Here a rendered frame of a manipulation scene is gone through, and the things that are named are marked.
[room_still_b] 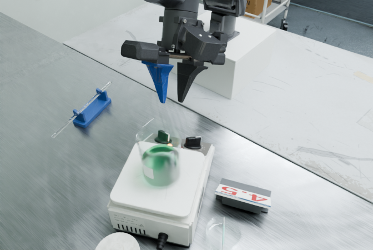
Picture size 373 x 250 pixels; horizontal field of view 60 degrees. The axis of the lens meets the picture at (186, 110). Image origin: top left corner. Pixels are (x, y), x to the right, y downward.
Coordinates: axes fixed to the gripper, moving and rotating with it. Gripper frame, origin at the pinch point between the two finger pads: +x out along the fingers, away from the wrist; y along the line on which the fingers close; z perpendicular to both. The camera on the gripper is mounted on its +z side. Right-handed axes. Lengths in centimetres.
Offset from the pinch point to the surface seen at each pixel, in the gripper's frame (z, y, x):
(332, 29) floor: -111, 254, -32
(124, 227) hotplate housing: 6.2, -11.3, 21.3
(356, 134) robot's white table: 17.3, 36.0, 7.7
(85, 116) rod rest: -20.8, -7.3, 11.0
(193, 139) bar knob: 3.6, 2.9, 9.4
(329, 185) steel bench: 20.4, 22.0, 14.9
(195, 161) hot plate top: 9.6, -1.4, 10.9
